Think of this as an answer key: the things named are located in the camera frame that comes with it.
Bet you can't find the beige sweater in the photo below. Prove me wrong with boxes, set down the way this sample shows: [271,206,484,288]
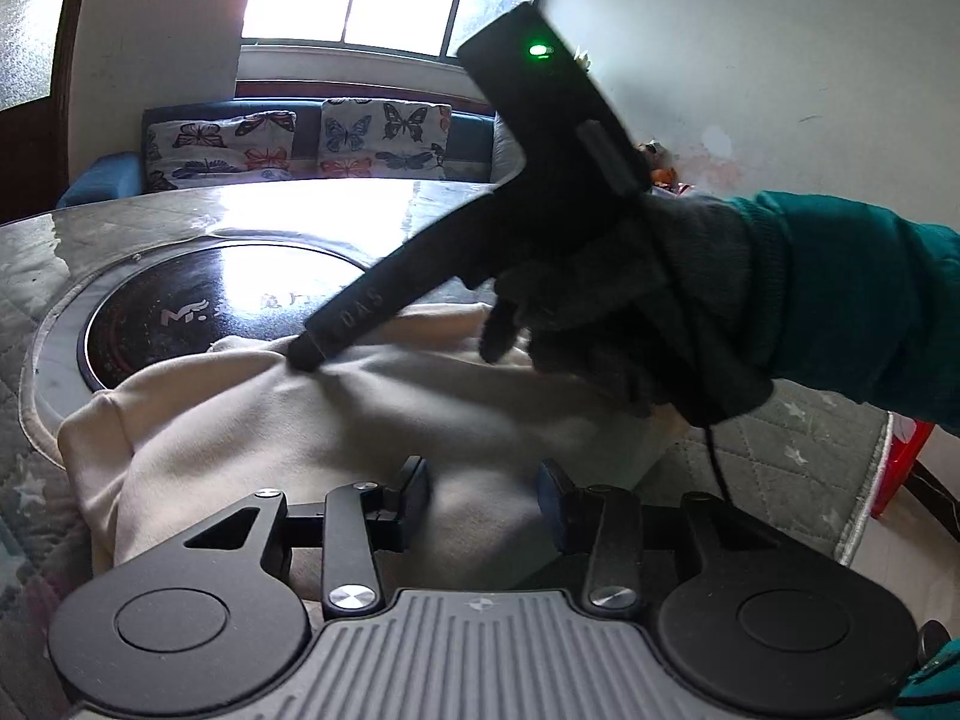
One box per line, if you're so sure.
[56,300,691,593]

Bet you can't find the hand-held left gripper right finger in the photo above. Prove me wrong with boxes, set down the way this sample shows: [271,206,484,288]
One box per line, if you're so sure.
[536,461,751,612]

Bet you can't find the butterfly print cushion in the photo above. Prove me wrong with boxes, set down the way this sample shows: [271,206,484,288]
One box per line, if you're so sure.
[142,109,297,192]
[321,97,453,181]

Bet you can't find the grey cushion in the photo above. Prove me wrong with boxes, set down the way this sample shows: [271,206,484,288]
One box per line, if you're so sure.
[491,120,530,182]

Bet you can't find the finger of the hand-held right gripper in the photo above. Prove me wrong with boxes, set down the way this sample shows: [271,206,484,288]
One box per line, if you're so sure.
[287,240,451,376]

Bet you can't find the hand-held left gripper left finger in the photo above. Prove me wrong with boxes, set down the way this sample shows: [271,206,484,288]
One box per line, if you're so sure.
[184,457,432,617]

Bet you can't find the red plastic stool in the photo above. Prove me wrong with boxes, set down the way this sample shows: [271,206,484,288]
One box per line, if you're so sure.
[870,416,938,518]

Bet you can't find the round black induction cooktop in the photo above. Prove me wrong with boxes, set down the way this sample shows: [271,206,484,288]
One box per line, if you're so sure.
[81,240,370,392]

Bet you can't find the person's teal jacket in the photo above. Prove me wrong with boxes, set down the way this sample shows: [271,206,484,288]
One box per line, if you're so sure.
[892,634,960,720]

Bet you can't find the small orange object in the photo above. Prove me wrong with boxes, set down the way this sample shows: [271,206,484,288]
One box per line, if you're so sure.
[634,141,680,192]

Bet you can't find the blue sofa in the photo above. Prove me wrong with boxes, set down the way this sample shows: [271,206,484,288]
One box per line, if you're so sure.
[56,97,526,209]

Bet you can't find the black cable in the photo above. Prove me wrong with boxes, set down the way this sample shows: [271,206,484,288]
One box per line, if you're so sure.
[697,420,734,502]

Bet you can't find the person's right forearm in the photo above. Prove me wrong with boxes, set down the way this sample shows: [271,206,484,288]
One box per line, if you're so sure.
[731,191,960,421]

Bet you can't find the grey quilted table cover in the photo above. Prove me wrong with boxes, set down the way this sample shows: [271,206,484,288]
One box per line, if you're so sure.
[0,180,897,720]

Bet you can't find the person's right hand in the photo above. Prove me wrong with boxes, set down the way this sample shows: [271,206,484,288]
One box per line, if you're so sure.
[478,191,775,426]

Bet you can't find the dark wooden door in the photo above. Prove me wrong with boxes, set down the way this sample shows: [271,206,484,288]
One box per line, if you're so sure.
[0,0,98,222]

